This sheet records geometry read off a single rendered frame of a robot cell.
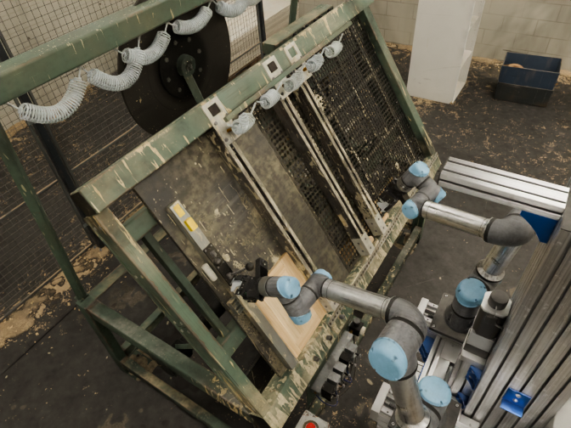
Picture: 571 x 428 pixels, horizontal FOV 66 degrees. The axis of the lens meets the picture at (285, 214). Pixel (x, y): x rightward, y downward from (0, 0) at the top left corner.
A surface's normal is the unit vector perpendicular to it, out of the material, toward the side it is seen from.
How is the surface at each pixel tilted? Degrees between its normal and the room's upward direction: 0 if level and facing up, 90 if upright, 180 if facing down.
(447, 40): 90
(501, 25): 90
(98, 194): 57
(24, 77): 90
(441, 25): 90
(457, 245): 0
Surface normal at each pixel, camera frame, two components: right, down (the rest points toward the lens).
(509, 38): -0.52, 0.62
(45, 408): -0.07, -0.72
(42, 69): 0.84, 0.33
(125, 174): 0.68, -0.11
